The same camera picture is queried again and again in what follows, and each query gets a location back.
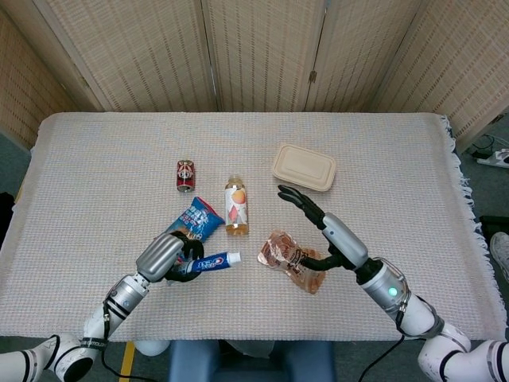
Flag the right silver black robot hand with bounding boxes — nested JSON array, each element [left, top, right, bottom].
[[277, 184, 371, 275]]

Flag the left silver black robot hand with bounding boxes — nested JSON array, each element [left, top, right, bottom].
[[135, 232, 206, 285]]

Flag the blue white toothpaste tube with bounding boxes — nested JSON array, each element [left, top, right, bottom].
[[169, 250, 243, 286]]

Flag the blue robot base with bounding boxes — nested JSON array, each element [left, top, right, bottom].
[[169, 340, 335, 382]]

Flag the blue biscuit snack bag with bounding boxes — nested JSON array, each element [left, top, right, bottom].
[[165, 196, 225, 244]]

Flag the brown spout drink pouch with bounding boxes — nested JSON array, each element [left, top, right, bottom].
[[256, 229, 327, 295]]

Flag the beige lidded lunch box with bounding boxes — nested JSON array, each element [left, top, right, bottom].
[[271, 143, 337, 193]]

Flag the red soda can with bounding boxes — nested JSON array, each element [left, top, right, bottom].
[[176, 159, 197, 194]]

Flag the white round table leg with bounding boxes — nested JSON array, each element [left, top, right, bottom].
[[134, 340, 172, 357]]

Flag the orange juice plastic bottle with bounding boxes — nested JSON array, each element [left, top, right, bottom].
[[224, 174, 251, 236]]

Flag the white woven tablecloth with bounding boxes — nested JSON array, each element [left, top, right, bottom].
[[0, 111, 508, 343]]

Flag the yellow floor tape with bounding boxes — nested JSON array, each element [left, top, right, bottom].
[[119, 341, 137, 377]]

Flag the white sneaker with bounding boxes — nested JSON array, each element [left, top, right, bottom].
[[489, 232, 509, 274]]

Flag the white power strip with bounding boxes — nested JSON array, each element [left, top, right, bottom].
[[476, 149, 509, 169]]

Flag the woven folding screen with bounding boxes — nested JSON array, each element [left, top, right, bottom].
[[0, 0, 509, 154]]

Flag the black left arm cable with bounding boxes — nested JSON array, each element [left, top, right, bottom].
[[100, 296, 134, 378]]

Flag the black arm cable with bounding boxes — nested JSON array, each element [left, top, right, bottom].
[[357, 302, 407, 382], [100, 296, 134, 378]]

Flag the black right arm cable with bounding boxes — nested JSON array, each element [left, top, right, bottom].
[[357, 302, 407, 382]]

